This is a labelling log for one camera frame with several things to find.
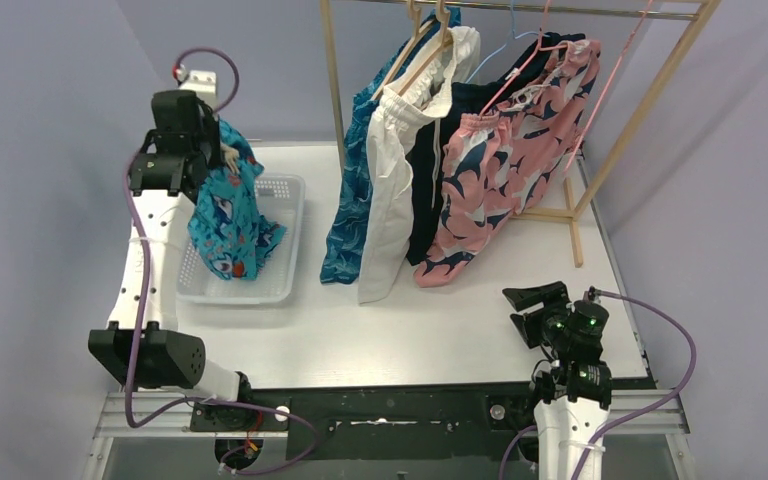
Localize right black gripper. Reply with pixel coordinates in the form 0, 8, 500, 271
502, 282, 573, 350

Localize wooden hanger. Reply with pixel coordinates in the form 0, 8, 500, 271
393, 0, 453, 96
372, 0, 433, 101

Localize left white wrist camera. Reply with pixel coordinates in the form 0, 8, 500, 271
173, 65, 219, 109

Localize pink hanger of floral shorts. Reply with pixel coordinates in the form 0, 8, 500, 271
462, 26, 580, 113

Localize pink plastic hanger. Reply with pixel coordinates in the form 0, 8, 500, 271
561, 0, 656, 179

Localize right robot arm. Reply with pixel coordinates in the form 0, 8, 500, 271
502, 281, 613, 479

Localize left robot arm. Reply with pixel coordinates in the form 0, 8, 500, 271
88, 89, 256, 427

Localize wooden clothes rack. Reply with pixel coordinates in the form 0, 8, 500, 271
318, 1, 721, 268

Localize wooden hanger front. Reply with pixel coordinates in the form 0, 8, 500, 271
393, 0, 453, 96

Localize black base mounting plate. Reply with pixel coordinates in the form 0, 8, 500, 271
190, 381, 533, 460

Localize light blue shark shorts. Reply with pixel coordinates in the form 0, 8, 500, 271
188, 119, 286, 280

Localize wooden hanger rear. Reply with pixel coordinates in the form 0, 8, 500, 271
372, 0, 433, 101

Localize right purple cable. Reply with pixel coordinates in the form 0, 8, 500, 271
497, 287, 698, 480

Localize white drawstring shorts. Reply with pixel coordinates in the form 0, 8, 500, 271
357, 26, 481, 304

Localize dark teal patterned shorts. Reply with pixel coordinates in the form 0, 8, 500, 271
318, 6, 462, 286

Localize navy blue shorts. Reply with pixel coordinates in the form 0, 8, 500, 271
405, 31, 587, 266

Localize pink navy floral shorts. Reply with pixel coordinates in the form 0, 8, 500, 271
414, 34, 601, 288

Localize white plastic basket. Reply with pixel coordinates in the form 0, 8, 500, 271
177, 174, 306, 306

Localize light blue hanger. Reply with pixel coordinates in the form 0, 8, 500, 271
466, 0, 540, 83

